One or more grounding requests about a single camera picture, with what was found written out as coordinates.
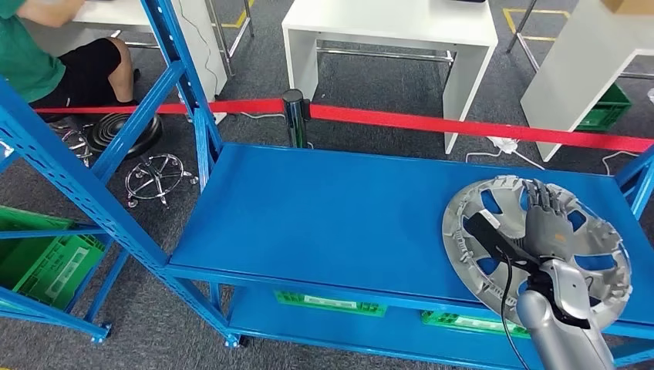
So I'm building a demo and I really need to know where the chrome barrier post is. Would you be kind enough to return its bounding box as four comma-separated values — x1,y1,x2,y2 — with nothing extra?
281,89,312,149

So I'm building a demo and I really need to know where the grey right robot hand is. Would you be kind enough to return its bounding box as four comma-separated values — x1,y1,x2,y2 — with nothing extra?
521,178,575,262

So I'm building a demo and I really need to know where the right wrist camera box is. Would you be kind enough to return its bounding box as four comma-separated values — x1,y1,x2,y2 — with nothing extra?
462,211,543,271

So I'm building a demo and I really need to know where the seated person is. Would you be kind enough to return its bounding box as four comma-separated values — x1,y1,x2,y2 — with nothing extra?
0,0,138,123

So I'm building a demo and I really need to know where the blue metal shelf rack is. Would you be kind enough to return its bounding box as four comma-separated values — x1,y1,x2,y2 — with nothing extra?
0,137,131,344
0,0,654,370

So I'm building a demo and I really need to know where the red barrier belt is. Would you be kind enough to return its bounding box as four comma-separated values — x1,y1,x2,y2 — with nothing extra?
32,98,654,153

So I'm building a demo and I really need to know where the silver plastic wheel hubcap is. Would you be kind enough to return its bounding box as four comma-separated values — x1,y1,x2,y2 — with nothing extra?
441,175,633,331

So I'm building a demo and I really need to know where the white power strip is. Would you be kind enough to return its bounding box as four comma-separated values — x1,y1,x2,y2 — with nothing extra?
464,135,547,172

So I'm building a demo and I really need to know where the white table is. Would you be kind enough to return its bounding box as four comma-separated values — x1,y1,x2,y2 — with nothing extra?
71,0,228,125
520,0,654,163
281,0,499,155

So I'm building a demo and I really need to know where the steel table frame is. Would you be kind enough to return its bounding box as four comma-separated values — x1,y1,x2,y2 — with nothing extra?
505,0,654,80
110,0,255,78

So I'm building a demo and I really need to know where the white floor cable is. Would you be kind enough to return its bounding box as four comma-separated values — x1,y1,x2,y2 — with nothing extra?
602,150,639,177

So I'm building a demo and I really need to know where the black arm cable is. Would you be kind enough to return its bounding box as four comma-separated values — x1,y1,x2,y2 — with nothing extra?
499,255,517,370

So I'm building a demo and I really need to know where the black stool with chrome base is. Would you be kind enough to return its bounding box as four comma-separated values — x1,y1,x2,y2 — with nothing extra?
84,113,199,210
48,118,94,167

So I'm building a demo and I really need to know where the cardboard box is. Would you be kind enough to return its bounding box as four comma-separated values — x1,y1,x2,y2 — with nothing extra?
600,0,654,15

